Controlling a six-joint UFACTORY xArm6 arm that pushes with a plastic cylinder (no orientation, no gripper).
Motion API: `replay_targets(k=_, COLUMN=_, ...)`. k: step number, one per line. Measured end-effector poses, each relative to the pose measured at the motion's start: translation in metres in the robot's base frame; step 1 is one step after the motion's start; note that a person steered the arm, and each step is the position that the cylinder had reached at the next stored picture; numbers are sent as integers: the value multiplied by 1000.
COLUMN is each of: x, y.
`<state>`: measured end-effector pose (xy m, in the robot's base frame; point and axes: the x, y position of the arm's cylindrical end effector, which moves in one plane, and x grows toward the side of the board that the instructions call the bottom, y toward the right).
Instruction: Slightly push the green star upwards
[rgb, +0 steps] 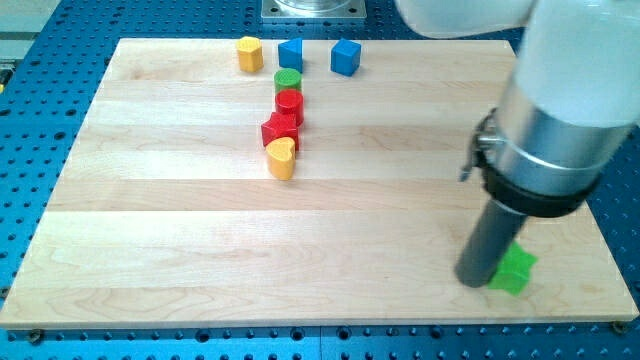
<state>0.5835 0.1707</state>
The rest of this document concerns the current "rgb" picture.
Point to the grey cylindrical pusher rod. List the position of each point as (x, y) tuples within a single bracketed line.
[(489, 241)]

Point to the green star block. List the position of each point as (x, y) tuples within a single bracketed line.
[(512, 274)]

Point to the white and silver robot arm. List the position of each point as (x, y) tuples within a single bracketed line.
[(571, 100)]

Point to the red star block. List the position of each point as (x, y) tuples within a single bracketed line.
[(278, 126)]

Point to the yellow heart block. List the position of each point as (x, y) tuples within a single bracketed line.
[(281, 157)]

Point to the blue cube block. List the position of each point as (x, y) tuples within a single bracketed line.
[(345, 57)]

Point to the red cylinder block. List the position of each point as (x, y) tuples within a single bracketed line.
[(290, 102)]

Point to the green cylinder block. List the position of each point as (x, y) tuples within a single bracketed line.
[(287, 78)]

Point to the blue triangle block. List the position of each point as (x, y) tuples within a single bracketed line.
[(290, 54)]

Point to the light wooden board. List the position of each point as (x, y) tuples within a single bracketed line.
[(165, 214)]

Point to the yellow pentagon block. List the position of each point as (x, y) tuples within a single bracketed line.
[(250, 56)]

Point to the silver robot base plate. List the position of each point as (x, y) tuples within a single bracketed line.
[(313, 9)]

